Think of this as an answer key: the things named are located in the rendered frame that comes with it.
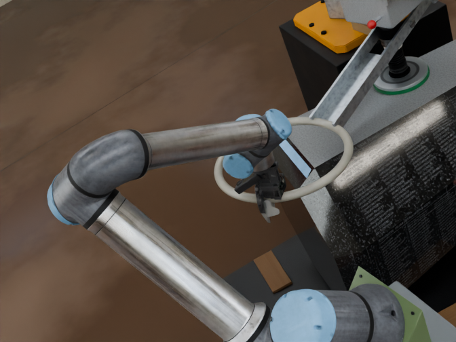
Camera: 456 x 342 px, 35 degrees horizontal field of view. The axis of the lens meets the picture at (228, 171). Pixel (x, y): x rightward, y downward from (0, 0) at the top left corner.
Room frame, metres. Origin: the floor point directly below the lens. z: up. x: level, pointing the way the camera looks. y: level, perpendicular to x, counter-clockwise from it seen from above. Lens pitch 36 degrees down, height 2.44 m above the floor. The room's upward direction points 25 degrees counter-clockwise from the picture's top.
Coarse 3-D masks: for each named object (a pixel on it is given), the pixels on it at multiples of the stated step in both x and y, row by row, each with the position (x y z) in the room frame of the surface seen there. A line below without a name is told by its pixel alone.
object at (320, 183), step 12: (300, 120) 2.16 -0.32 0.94; (312, 120) 2.13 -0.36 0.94; (324, 120) 2.10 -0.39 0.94; (336, 132) 2.02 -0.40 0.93; (348, 144) 1.90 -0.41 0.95; (348, 156) 1.84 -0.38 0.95; (216, 168) 2.04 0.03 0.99; (336, 168) 1.79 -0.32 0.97; (216, 180) 1.98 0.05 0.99; (324, 180) 1.76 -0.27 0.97; (228, 192) 1.89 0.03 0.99; (288, 192) 1.76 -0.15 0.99; (300, 192) 1.75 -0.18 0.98; (312, 192) 1.74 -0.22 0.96
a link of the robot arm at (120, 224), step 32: (64, 192) 1.36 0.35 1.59; (96, 224) 1.33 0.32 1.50; (128, 224) 1.31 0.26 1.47; (128, 256) 1.29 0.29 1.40; (160, 256) 1.26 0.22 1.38; (192, 256) 1.28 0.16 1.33; (192, 288) 1.22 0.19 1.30; (224, 288) 1.22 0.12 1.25; (224, 320) 1.17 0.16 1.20; (256, 320) 1.16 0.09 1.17
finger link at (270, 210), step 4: (264, 200) 1.76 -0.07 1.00; (268, 200) 1.76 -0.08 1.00; (264, 204) 1.76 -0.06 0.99; (268, 204) 1.75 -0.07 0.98; (268, 208) 1.75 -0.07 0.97; (272, 208) 1.75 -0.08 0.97; (276, 208) 1.74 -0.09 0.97; (268, 212) 1.75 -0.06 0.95; (272, 212) 1.74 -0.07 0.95; (276, 212) 1.74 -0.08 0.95; (264, 216) 1.75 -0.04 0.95; (268, 216) 1.75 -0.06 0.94; (268, 220) 1.75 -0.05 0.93
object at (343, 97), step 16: (416, 16) 2.28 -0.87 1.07; (400, 32) 2.23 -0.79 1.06; (368, 48) 2.30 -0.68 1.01; (352, 64) 2.25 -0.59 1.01; (368, 64) 2.24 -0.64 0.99; (384, 64) 2.18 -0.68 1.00; (336, 80) 2.22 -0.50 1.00; (352, 80) 2.22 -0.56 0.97; (368, 80) 2.13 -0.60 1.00; (336, 96) 2.20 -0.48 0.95; (352, 96) 2.09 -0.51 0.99; (320, 112) 2.15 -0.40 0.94; (336, 112) 2.13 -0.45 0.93; (352, 112) 2.08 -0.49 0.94
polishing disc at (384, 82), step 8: (408, 56) 2.36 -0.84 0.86; (408, 64) 2.31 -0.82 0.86; (416, 64) 2.29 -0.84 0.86; (424, 64) 2.27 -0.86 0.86; (384, 72) 2.34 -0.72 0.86; (416, 72) 2.25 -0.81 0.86; (424, 72) 2.22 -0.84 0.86; (384, 80) 2.29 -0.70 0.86; (392, 80) 2.26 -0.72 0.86; (400, 80) 2.24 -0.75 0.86; (408, 80) 2.22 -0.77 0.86; (416, 80) 2.20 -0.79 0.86; (384, 88) 2.24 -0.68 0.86; (392, 88) 2.21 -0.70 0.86; (400, 88) 2.20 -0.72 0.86
